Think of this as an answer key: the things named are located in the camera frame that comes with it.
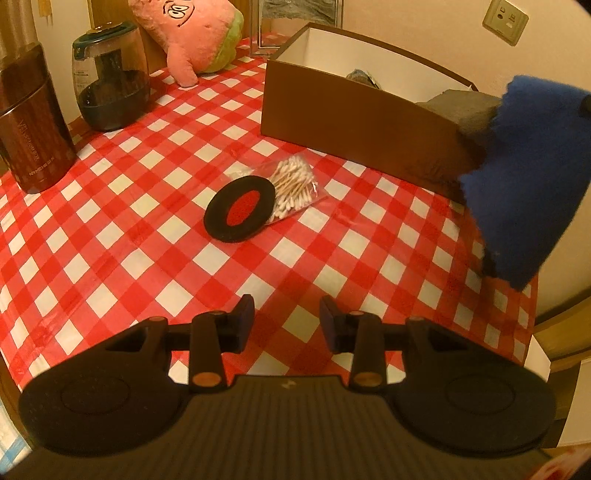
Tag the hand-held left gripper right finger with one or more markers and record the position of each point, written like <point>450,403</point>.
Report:
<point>326,319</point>

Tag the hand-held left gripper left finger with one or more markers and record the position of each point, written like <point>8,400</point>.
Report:
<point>247,318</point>

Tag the pink starfish plush toy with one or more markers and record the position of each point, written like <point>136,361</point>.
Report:
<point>194,32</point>

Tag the glass jar with dark lid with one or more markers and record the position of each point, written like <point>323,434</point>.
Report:
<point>113,87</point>

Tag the brown cardboard box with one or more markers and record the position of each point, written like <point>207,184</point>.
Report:
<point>351,120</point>

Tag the red white checkered tablecloth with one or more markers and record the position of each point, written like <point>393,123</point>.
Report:
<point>138,240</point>

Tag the bag of cotton swabs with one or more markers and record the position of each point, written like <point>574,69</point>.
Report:
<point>295,184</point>

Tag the black red round pad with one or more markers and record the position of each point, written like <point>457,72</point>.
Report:
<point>241,208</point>

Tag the beige wall socket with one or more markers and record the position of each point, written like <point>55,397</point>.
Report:
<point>505,18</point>

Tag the brown metal canister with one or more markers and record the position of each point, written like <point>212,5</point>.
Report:
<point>34,124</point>

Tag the blue fleece cloth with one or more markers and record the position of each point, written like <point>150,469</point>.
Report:
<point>531,184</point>

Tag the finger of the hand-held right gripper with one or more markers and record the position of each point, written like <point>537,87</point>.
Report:
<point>586,105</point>

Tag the silver picture frame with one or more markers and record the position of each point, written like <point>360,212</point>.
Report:
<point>300,23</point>

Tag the blue white patterned cloth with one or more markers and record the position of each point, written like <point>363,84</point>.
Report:
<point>11,438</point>

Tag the red white packet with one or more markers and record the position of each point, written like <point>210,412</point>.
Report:
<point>561,464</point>

